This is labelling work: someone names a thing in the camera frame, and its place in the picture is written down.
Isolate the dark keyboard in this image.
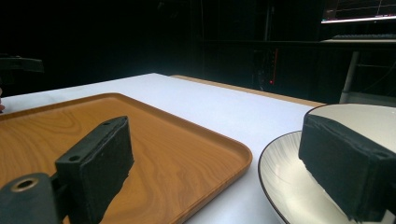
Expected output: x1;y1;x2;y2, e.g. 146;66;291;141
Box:
331;33;396;40

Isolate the desk with metal leg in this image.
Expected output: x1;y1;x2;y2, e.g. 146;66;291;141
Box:
319;38;396;105

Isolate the white plate with dark rim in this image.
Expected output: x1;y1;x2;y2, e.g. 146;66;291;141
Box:
257;130;396;224
303;103;396;154

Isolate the wooden tray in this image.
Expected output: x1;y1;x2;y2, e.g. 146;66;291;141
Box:
0;91;254;224

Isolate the computer monitor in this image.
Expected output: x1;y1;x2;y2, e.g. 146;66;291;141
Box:
320;0;396;25

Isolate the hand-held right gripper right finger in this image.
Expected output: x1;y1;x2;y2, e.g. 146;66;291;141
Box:
297;113;396;223

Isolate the dark computer tower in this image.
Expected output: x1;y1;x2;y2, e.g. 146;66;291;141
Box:
251;47;280;88

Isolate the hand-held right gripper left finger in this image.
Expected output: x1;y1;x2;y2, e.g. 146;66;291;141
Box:
54;115;135;224

